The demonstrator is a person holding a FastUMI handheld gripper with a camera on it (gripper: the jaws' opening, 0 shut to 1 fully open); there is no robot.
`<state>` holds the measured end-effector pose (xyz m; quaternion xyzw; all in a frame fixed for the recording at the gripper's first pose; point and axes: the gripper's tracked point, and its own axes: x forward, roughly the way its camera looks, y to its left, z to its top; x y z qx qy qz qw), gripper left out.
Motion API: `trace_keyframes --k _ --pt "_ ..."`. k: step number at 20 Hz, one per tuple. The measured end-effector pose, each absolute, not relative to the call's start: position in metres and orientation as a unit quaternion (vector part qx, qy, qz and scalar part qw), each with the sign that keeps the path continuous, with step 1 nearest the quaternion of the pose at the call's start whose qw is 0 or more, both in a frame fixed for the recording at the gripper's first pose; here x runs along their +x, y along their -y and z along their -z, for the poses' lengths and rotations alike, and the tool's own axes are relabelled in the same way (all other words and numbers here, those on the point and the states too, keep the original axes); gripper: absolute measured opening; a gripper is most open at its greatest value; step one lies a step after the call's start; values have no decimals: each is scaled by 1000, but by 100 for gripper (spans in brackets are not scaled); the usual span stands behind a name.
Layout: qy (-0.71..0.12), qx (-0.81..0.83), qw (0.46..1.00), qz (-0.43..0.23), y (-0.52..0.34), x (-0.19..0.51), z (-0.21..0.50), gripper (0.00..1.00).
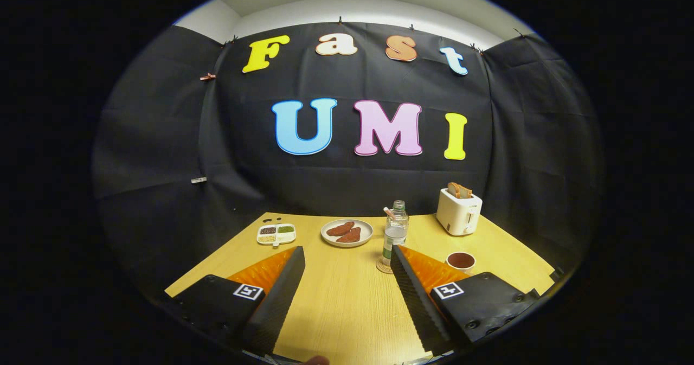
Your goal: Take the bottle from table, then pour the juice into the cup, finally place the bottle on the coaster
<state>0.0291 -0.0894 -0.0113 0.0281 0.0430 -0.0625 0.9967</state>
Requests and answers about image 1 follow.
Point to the cream cup with red inside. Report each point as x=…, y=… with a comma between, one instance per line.
x=461, y=260

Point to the clear plastic juice bottle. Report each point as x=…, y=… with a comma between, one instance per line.
x=394, y=235

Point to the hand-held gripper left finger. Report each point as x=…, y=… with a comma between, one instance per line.
x=282, y=300

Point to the white round plate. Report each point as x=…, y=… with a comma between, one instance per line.
x=328, y=238

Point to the toasted bread slice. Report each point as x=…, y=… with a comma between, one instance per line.
x=466, y=193
x=453, y=190

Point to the round wooden coaster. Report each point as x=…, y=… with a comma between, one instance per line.
x=383, y=268

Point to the brown meat slice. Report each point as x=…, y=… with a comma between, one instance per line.
x=339, y=228
x=349, y=236

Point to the white toaster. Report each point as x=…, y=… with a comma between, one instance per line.
x=458, y=216

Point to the white divided condiment dish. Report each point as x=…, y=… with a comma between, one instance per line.
x=276, y=235

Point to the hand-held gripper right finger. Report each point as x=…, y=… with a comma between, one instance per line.
x=415, y=300

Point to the red cloth clip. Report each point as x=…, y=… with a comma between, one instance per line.
x=207, y=76

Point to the wooden table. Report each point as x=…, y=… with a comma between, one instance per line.
x=341, y=300

